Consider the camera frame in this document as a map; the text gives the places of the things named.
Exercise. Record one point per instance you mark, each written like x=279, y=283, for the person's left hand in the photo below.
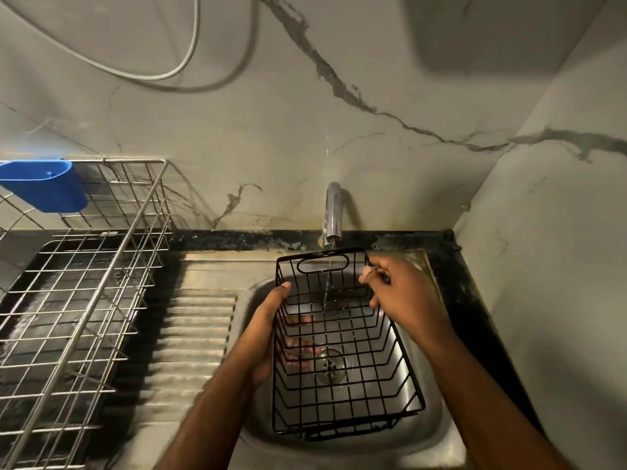
x=258, y=332

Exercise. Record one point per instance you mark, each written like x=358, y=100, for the person's right hand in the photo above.
x=406, y=293

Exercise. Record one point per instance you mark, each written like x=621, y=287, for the person's left thumb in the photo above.
x=279, y=301

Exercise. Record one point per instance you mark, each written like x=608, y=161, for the person's right thumb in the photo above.
x=370, y=276

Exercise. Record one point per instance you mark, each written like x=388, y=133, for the person's right forearm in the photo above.
x=490, y=401

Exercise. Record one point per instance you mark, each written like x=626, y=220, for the person's left forearm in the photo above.
x=205, y=416

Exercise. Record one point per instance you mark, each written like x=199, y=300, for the chrome sink faucet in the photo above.
x=332, y=212

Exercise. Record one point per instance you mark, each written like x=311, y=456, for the stainless steel sink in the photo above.
x=205, y=337

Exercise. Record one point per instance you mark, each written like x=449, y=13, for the sink drain strainer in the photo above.
x=331, y=366

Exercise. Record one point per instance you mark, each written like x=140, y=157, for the black drip tray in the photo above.
x=63, y=327

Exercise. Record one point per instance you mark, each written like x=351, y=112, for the blue plastic cutlery holder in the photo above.
x=46, y=184

